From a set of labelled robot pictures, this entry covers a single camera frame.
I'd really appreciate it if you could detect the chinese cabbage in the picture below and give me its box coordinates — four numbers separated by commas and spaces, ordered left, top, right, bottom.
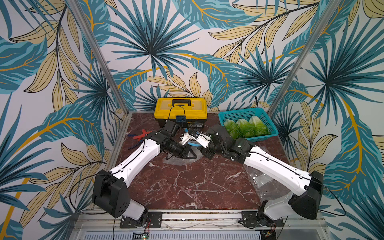
224, 119, 242, 140
249, 116, 270, 137
236, 119, 257, 138

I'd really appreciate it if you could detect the clear zipper bag blue seal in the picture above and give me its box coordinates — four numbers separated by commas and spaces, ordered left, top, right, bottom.
163, 141, 203, 166

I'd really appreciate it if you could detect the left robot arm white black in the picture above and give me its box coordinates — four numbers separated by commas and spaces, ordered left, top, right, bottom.
92, 131, 197, 220

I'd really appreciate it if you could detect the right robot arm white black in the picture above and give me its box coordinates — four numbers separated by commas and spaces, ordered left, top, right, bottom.
197, 125, 324, 222

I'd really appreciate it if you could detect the teal plastic basket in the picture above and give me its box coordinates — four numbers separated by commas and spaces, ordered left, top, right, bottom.
219, 108, 278, 142

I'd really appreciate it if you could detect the yellow black toolbox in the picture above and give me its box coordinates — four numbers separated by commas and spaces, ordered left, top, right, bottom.
154, 98, 208, 128

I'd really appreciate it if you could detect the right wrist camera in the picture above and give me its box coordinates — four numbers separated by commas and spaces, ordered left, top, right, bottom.
187, 130, 211, 149

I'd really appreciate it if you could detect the blue handled tool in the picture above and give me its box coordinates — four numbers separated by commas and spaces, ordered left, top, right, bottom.
127, 133, 143, 151

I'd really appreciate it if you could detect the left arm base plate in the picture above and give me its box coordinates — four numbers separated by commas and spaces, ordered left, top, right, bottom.
120, 211, 163, 229

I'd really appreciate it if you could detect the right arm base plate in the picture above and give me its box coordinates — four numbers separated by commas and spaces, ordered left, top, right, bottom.
238, 211, 284, 229

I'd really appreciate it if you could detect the front aluminium rail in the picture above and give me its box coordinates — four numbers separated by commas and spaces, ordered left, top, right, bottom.
69, 209, 333, 240

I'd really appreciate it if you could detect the left aluminium frame post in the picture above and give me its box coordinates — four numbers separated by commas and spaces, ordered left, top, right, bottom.
68, 0, 129, 116

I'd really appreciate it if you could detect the aluminium frame post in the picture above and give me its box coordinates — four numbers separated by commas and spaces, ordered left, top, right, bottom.
68, 0, 129, 116
268, 0, 341, 117

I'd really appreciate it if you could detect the right aluminium frame post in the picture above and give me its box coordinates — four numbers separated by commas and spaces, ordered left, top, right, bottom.
268, 0, 341, 117

